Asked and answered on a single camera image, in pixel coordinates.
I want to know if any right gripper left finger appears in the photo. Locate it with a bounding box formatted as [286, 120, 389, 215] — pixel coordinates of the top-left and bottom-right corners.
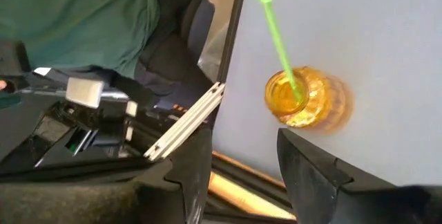
[0, 127, 213, 224]

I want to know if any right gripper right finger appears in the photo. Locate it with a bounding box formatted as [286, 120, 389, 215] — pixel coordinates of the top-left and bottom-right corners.
[277, 128, 442, 224]

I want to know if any yellow ribbed glass vase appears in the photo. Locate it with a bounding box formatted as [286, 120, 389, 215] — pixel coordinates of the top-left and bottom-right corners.
[264, 65, 354, 134]

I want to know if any black machine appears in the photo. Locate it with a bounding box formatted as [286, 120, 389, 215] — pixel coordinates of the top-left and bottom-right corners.
[0, 66, 163, 173]

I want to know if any white plastic block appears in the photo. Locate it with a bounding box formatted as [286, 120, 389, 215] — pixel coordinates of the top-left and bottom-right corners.
[64, 76, 105, 110]

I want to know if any silver aluminium extrusion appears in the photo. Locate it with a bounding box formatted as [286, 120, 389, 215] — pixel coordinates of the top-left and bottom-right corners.
[143, 81, 227, 162]

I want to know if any blue grey table mat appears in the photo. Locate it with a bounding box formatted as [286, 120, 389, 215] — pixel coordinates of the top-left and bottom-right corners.
[211, 0, 442, 187]

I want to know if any person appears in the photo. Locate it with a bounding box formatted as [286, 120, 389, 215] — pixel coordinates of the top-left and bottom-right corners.
[0, 0, 224, 114]

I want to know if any wooden table frame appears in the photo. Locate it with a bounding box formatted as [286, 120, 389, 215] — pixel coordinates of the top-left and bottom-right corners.
[206, 149, 298, 222]

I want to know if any black aluminium table frame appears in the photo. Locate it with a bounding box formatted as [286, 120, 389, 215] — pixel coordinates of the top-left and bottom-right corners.
[202, 0, 298, 224]

